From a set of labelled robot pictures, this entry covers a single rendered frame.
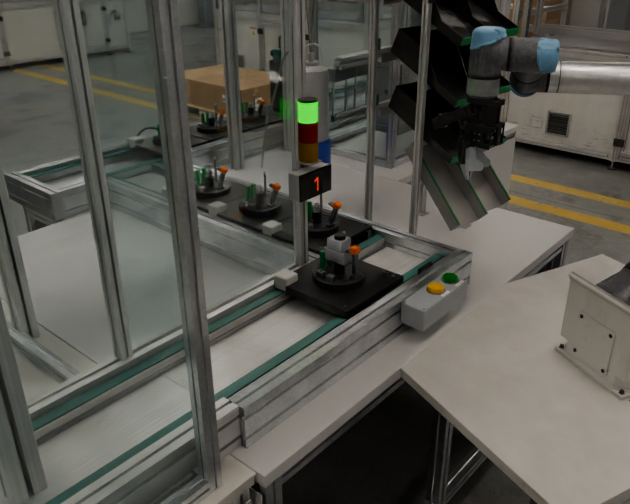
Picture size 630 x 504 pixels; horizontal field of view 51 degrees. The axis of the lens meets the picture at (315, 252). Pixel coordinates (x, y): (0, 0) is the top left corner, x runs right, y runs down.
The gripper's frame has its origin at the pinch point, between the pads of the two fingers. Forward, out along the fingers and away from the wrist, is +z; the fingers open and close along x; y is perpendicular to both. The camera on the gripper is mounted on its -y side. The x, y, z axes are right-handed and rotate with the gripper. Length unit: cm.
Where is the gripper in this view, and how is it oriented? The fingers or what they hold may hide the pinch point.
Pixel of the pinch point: (465, 174)
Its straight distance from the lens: 171.3
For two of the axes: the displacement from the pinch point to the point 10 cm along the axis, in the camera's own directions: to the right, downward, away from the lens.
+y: 7.5, 2.9, -5.9
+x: 6.6, -3.3, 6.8
